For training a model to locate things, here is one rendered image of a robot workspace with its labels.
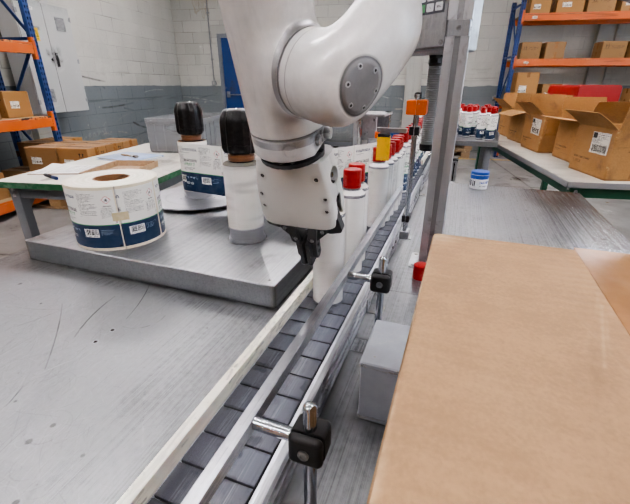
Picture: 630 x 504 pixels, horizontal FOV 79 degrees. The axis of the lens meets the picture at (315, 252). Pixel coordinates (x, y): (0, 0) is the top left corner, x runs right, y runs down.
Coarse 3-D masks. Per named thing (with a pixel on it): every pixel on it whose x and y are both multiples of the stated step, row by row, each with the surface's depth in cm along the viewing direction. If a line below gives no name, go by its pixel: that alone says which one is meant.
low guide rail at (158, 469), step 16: (304, 288) 64; (288, 304) 59; (272, 320) 55; (256, 336) 51; (272, 336) 54; (256, 352) 49; (240, 368) 46; (224, 384) 43; (208, 400) 41; (224, 400) 43; (192, 416) 39; (208, 416) 40; (176, 432) 37; (192, 432) 38; (176, 448) 36; (160, 464) 34; (144, 480) 33; (160, 480) 34; (128, 496) 31; (144, 496) 32
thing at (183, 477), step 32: (352, 288) 71; (288, 320) 61; (320, 352) 54; (256, 384) 48; (288, 384) 48; (224, 416) 43; (288, 416) 43; (192, 448) 40; (256, 448) 40; (192, 480) 36; (224, 480) 36; (256, 480) 36
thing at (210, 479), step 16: (400, 192) 104; (384, 208) 88; (368, 240) 71; (352, 256) 64; (336, 288) 54; (320, 304) 50; (320, 320) 48; (304, 336) 44; (288, 352) 41; (288, 368) 39; (272, 384) 37; (256, 400) 35; (240, 432) 32; (224, 448) 30; (240, 448) 31; (208, 464) 29; (224, 464) 29; (208, 480) 28; (192, 496) 27; (208, 496) 27
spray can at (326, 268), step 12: (324, 240) 60; (336, 240) 60; (324, 252) 61; (336, 252) 61; (324, 264) 61; (336, 264) 62; (324, 276) 62; (336, 276) 63; (324, 288) 63; (336, 300) 64
